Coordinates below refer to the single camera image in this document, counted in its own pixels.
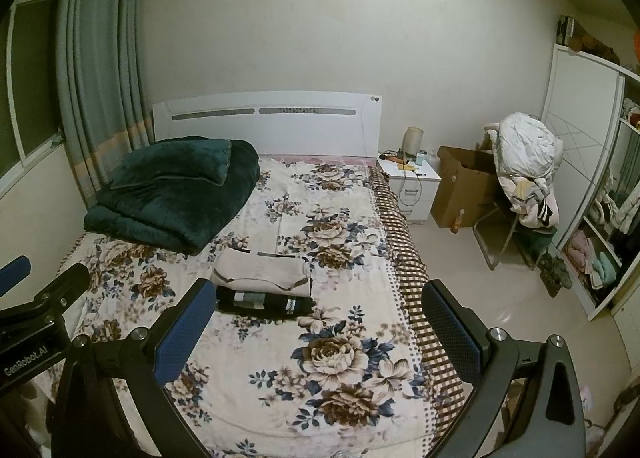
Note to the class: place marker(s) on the brown checkered bed sheet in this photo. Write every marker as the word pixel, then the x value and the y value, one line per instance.
pixel 405 263

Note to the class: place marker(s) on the beige long-sleeve shirt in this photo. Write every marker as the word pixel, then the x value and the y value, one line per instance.
pixel 260 270

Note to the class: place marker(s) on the dark green plush blanket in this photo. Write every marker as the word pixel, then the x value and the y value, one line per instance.
pixel 165 213

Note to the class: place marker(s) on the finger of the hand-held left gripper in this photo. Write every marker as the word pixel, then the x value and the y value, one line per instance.
pixel 15 270
pixel 60 288

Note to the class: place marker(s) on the brown cardboard box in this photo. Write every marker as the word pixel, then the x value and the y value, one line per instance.
pixel 460 188

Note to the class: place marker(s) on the window with white frame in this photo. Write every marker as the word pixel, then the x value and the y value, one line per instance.
pixel 30 88

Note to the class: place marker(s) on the dark box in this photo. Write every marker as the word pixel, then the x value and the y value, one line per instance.
pixel 567 30

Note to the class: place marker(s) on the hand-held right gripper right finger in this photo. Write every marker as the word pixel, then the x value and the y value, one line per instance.
pixel 450 328

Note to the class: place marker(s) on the white nightstand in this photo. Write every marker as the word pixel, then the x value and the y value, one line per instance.
pixel 415 193

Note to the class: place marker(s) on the small white jar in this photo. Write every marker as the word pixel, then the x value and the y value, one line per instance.
pixel 422 156

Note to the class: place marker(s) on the dark green plush pillow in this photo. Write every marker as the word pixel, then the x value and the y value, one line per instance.
pixel 170 163

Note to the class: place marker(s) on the brown plush toy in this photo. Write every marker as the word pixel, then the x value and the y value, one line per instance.
pixel 592 45

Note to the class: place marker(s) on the pair of dark shoes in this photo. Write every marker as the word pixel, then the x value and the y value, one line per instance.
pixel 555 275

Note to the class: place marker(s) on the black white striped garment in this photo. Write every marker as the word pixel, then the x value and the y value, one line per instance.
pixel 542 213

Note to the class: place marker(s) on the metal frame chair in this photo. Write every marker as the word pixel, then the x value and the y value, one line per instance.
pixel 500 243

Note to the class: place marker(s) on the white bedding bundle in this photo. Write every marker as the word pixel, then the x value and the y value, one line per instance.
pixel 527 148

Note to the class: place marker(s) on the white wardrobe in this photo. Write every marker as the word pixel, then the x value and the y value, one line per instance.
pixel 575 113

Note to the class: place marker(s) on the white headboard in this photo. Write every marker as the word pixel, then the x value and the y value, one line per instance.
pixel 265 138

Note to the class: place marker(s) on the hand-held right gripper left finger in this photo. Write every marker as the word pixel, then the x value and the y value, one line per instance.
pixel 180 330

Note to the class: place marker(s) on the grey-green curtain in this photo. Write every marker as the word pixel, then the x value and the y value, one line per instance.
pixel 100 63

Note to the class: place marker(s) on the bed with floral cover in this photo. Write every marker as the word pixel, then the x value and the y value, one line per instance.
pixel 325 258

